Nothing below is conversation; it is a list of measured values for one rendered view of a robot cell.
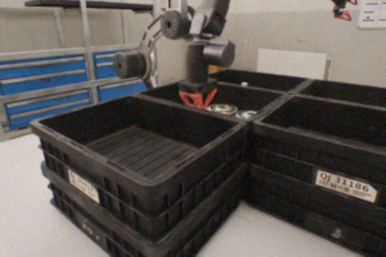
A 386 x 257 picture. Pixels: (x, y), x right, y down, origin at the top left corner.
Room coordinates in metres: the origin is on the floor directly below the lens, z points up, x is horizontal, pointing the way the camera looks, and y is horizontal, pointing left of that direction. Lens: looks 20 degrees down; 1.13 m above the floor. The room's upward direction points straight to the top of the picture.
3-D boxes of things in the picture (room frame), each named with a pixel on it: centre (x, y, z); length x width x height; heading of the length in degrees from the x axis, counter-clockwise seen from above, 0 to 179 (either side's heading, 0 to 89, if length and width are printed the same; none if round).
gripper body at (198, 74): (0.69, -0.02, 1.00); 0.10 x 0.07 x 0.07; 141
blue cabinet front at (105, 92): (2.70, 0.72, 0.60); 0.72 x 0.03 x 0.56; 137
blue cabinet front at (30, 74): (2.12, 1.27, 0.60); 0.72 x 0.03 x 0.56; 137
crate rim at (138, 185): (0.51, 0.12, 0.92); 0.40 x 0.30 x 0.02; 53
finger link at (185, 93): (0.69, -0.01, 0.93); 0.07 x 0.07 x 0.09; 51
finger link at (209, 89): (0.70, -0.02, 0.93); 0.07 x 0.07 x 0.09; 51
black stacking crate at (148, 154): (0.51, 0.12, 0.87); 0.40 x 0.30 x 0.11; 53
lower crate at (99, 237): (0.51, 0.12, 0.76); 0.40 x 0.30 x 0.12; 53
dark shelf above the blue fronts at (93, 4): (2.75, 0.99, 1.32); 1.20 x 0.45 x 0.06; 137
